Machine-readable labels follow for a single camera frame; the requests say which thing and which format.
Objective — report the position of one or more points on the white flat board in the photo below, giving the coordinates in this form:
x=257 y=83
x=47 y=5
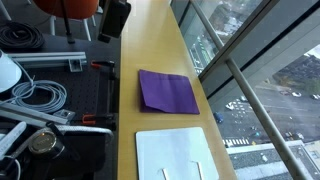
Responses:
x=173 y=150

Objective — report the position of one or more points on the black camera device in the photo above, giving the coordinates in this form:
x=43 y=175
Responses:
x=115 y=16

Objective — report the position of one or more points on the black perforated breadboard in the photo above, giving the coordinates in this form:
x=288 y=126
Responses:
x=83 y=90

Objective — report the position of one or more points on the metal window handrail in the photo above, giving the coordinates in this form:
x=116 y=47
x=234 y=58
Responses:
x=253 y=106

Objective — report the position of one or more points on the purple folder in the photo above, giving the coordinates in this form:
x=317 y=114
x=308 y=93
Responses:
x=166 y=93

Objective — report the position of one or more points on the round silver black knob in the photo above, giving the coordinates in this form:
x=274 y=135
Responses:
x=43 y=144

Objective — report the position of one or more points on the aluminium extrusion rail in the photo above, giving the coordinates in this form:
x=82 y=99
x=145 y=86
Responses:
x=30 y=115
x=43 y=57

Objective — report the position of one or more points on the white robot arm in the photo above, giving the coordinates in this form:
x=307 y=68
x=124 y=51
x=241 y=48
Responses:
x=8 y=71

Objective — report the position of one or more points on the black stand pole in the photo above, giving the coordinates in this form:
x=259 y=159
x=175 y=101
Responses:
x=67 y=26

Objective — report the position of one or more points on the orange chair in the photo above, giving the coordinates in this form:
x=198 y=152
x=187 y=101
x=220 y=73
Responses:
x=66 y=8

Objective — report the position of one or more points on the grey curved bar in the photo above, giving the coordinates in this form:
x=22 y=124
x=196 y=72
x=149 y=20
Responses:
x=90 y=129

